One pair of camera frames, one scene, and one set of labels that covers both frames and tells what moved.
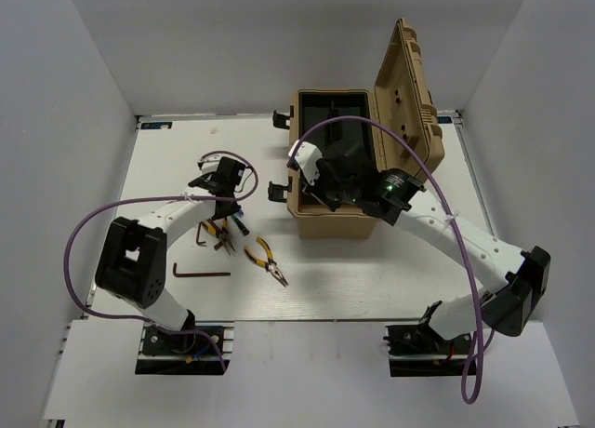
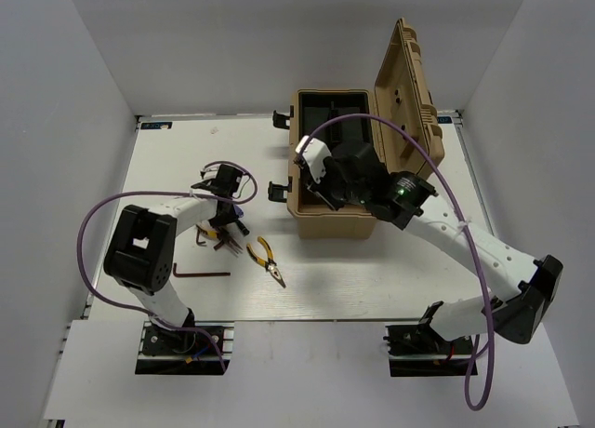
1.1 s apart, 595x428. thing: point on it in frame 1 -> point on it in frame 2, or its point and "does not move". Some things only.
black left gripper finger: [223, 209] -> [220, 224]
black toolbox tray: [314, 106] does not move
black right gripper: [315, 190] does not move
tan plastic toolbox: [404, 136] does not move
